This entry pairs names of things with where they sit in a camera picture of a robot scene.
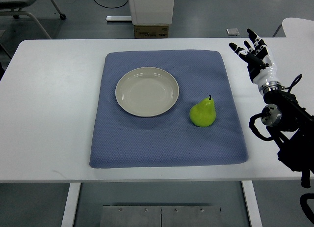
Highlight small grey floor plate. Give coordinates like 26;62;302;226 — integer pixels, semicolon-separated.
226;28;240;36

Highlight grey chair with casters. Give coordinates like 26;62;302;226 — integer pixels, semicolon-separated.
0;0;51;39

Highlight black floor cable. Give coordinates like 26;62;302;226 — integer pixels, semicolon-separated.
92;0;129;9

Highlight white pedestal column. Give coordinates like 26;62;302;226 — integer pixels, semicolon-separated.
128;0;174;26

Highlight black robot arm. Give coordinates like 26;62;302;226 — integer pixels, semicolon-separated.
249;74;314;188

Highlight white table leg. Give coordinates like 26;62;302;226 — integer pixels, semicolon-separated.
61;183;81;227
241;180;262;227

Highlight brown cardboard box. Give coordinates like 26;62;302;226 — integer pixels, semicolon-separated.
133;25;169;39

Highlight metal base plate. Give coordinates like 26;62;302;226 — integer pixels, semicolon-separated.
100;205;223;227

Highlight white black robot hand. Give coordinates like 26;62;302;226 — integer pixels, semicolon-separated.
229;28;278;85

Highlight white round side table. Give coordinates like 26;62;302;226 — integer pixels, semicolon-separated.
272;17;314;38

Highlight beige round plate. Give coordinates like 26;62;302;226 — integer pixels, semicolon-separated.
115;67;180;117

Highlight aluminium floor rail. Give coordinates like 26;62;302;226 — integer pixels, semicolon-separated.
106;16;132;22

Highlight green pear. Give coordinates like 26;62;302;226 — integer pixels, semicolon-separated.
189;94;216;127

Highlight white right table leg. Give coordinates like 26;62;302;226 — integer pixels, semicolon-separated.
241;180;262;227

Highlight blue fabric mat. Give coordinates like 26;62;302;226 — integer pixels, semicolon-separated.
90;50;248;168

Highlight white left table leg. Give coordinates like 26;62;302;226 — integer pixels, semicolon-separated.
61;183;81;227

